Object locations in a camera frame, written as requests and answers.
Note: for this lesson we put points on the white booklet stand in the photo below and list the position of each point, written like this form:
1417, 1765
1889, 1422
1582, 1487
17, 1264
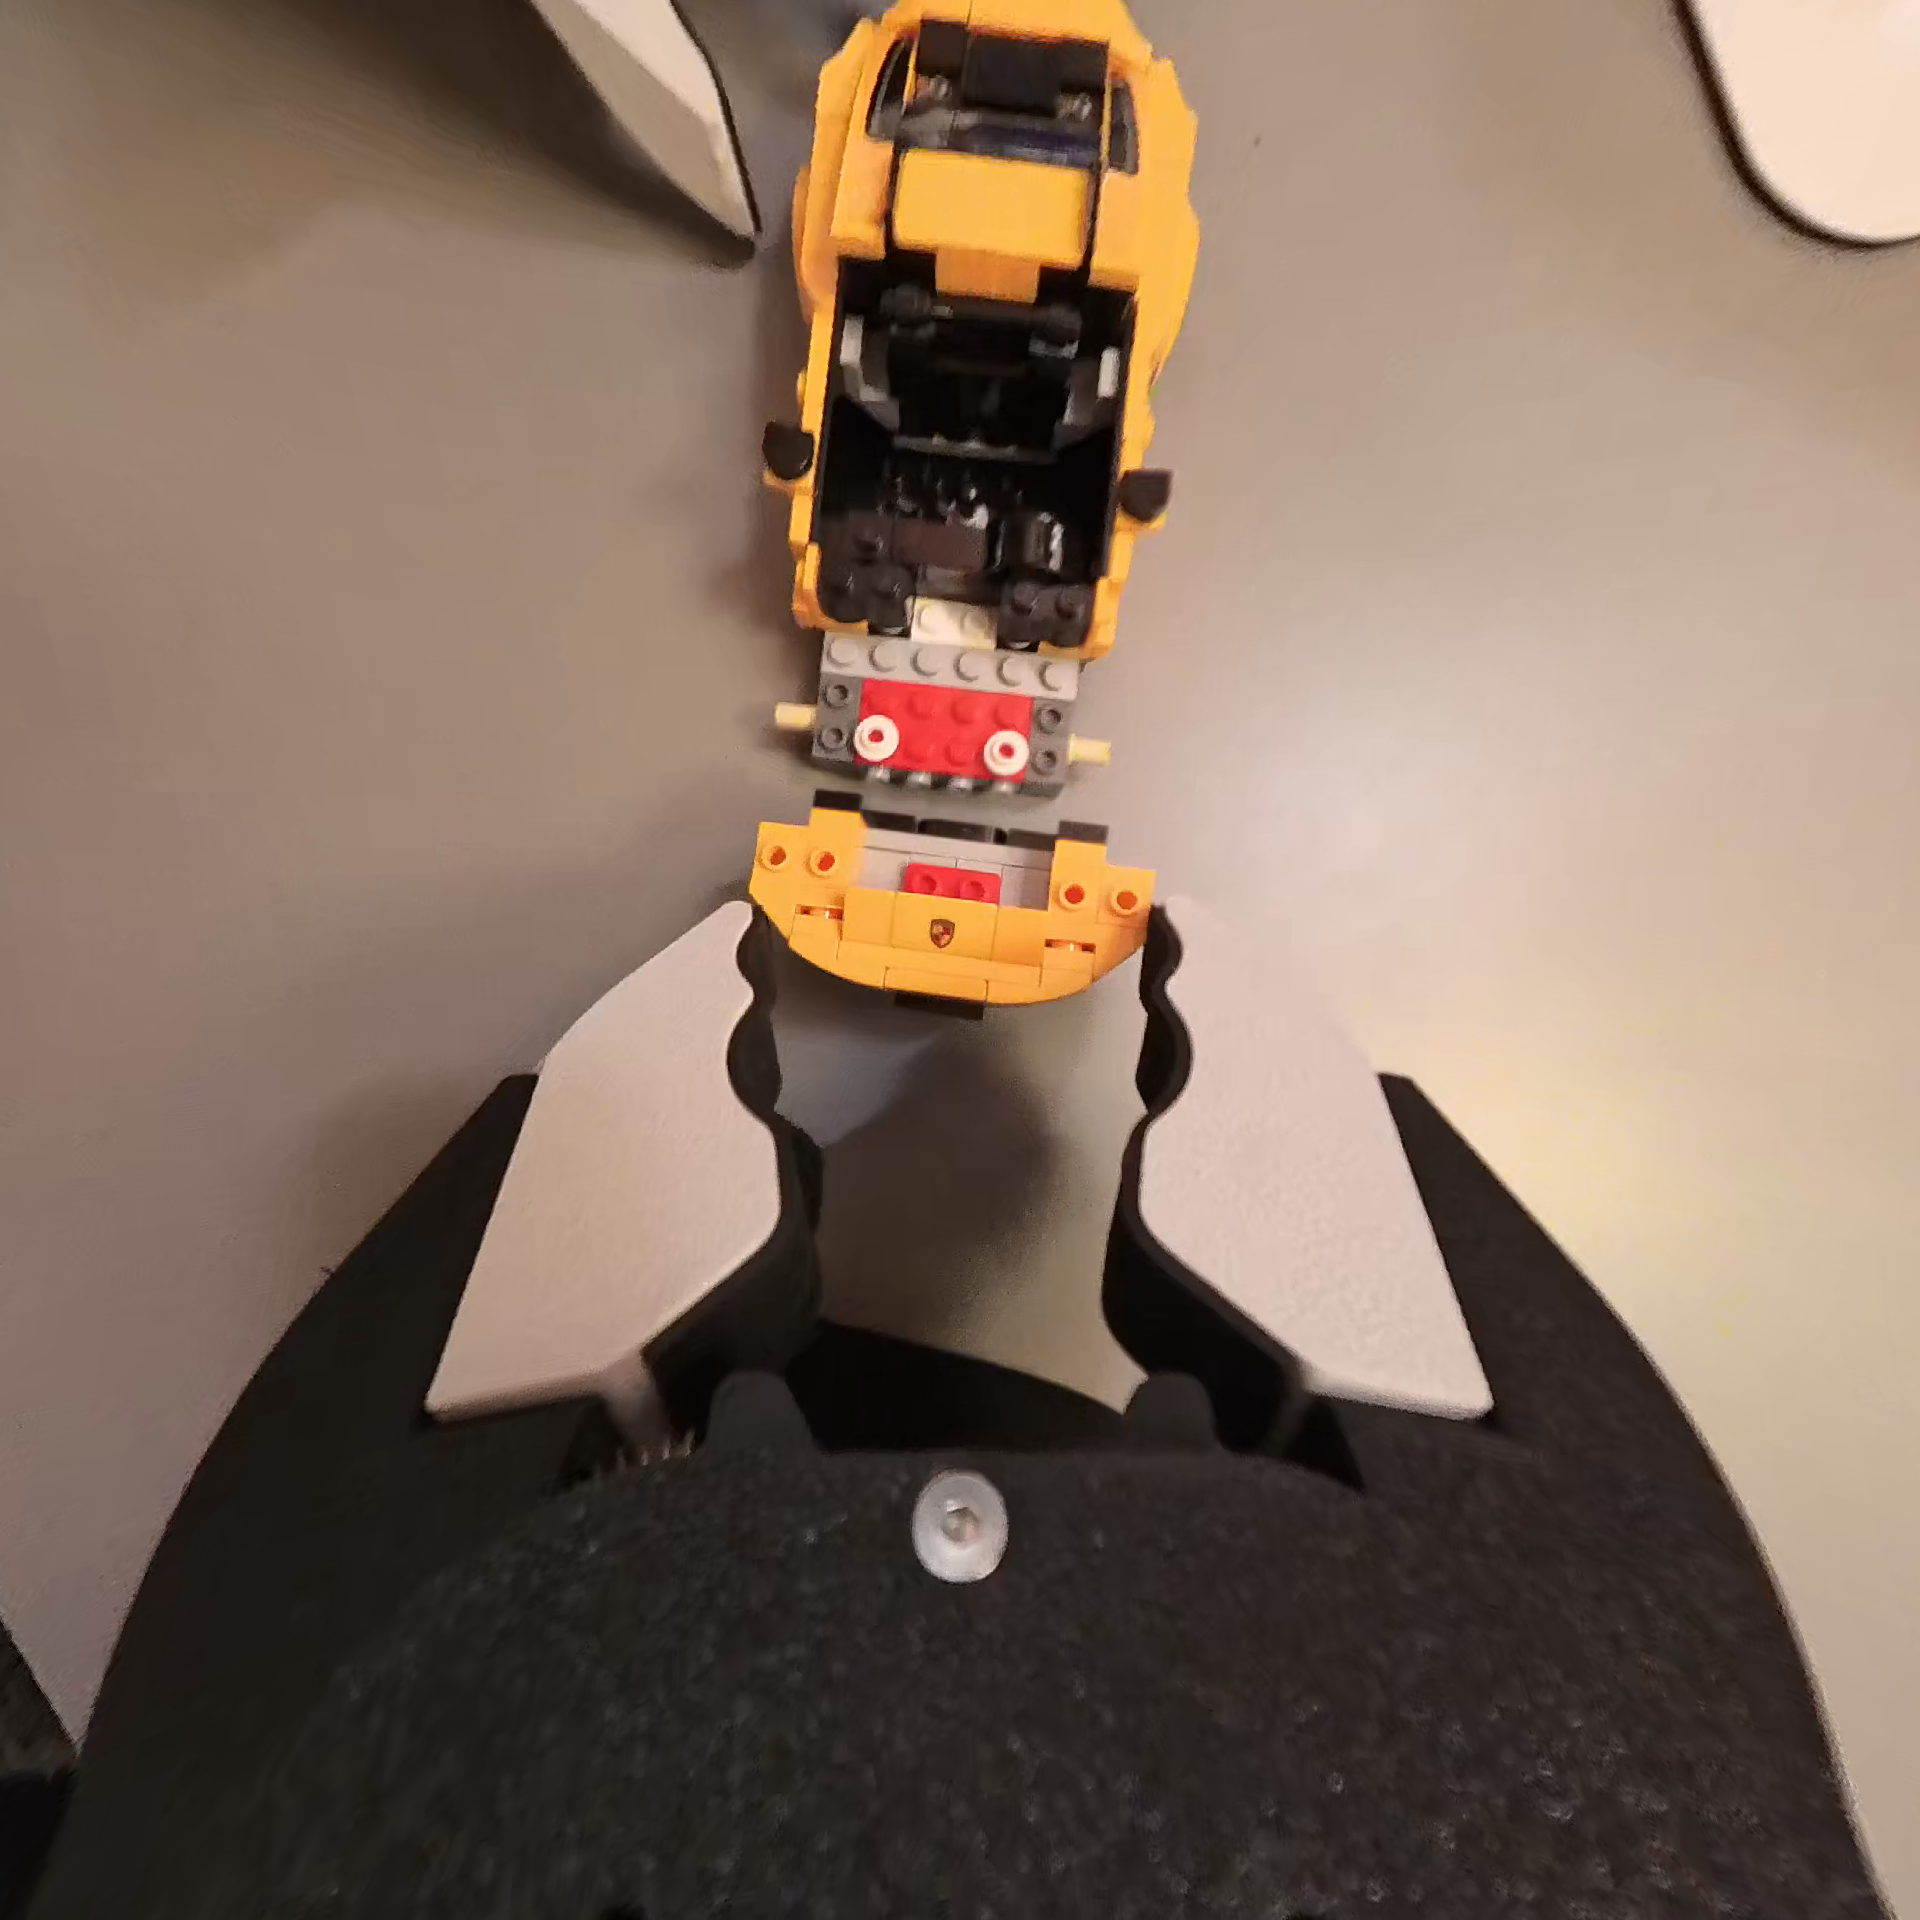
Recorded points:
1830, 107

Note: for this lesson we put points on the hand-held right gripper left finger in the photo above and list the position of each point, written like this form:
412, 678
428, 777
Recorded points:
632, 1200

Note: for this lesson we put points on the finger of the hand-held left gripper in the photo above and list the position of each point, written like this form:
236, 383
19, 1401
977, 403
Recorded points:
645, 78

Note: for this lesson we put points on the yellow lego car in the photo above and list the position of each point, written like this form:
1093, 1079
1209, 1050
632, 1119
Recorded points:
991, 194

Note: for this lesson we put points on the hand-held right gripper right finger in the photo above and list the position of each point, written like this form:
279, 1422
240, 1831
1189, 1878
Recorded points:
1304, 1229

